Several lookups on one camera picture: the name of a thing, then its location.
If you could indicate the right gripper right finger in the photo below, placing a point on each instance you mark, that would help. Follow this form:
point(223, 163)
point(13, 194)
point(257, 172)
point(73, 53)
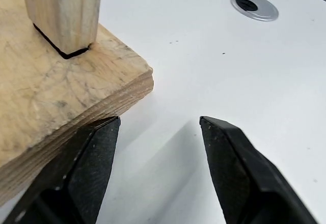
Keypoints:
point(242, 173)

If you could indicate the wooden leg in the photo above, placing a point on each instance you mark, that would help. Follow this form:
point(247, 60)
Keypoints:
point(63, 12)

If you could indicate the wooden seat board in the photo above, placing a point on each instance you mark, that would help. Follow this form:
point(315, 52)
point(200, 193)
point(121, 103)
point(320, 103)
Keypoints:
point(51, 91)

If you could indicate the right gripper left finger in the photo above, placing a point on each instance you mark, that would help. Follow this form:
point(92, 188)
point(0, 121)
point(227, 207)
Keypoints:
point(86, 173)

